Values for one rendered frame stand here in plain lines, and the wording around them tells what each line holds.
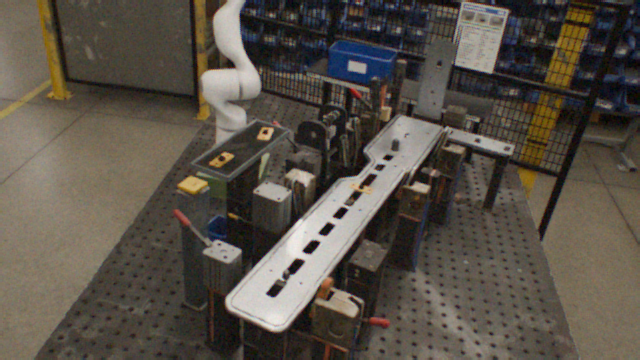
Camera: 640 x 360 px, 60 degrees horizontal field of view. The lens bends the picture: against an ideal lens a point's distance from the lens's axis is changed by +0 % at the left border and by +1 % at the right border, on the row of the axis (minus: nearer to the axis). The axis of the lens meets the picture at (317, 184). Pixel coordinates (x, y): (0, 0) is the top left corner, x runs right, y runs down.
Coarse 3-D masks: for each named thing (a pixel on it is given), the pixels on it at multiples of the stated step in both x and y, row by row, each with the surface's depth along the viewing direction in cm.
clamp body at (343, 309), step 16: (320, 304) 136; (336, 304) 136; (352, 304) 136; (320, 320) 138; (336, 320) 136; (352, 320) 133; (320, 336) 142; (336, 336) 138; (352, 336) 137; (320, 352) 144; (336, 352) 144; (352, 352) 141
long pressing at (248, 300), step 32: (384, 128) 232; (416, 128) 236; (384, 160) 210; (416, 160) 212; (352, 192) 190; (384, 192) 191; (320, 224) 173; (352, 224) 174; (288, 256) 158; (320, 256) 160; (256, 288) 146; (288, 288) 148; (256, 320) 138; (288, 320) 138
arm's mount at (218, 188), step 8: (264, 160) 242; (264, 168) 241; (200, 176) 227; (208, 176) 228; (264, 176) 243; (208, 184) 229; (216, 184) 229; (224, 184) 228; (216, 192) 231; (224, 192) 230
